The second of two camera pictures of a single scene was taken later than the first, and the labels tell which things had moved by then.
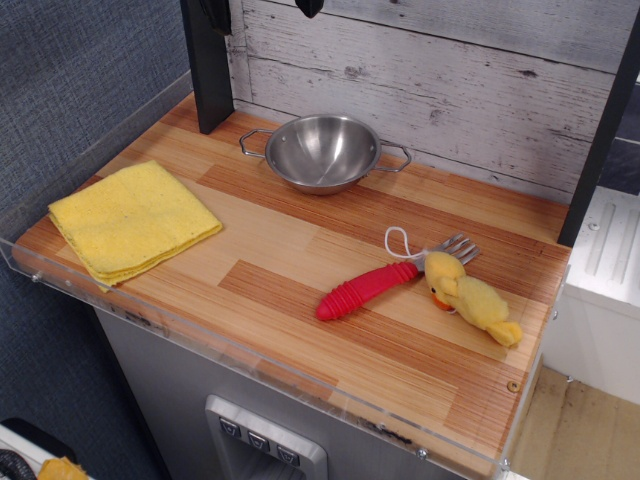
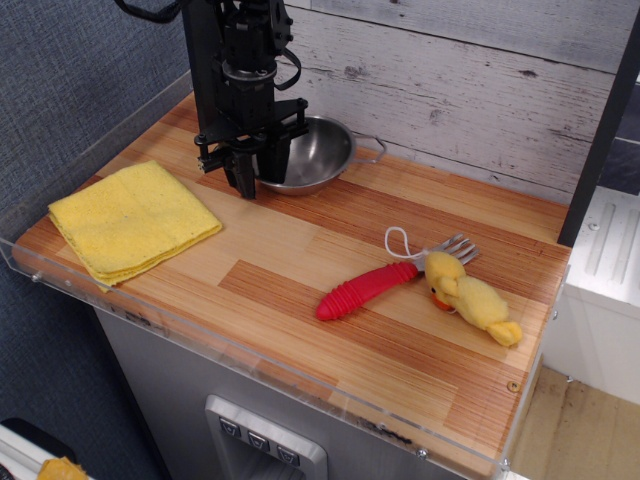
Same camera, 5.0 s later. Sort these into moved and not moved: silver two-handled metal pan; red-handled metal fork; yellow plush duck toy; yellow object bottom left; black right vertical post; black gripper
Moved: black gripper; silver two-handled metal pan
Not moved: yellow object bottom left; red-handled metal fork; yellow plush duck toy; black right vertical post
